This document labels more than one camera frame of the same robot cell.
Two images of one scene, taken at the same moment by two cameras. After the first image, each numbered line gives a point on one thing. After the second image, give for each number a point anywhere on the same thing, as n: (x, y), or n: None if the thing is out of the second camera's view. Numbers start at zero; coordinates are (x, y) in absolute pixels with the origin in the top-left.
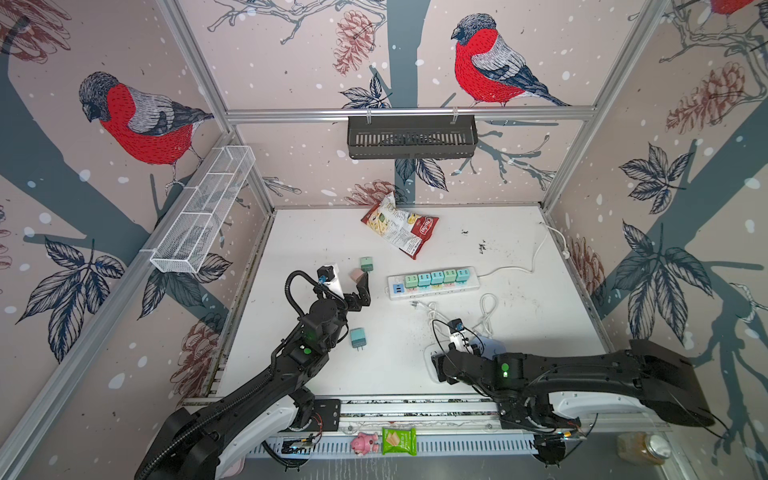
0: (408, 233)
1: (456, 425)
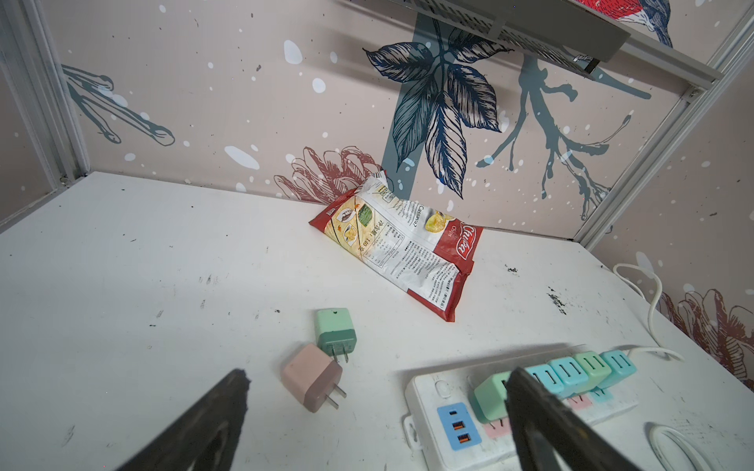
0: (425, 253)
1: None
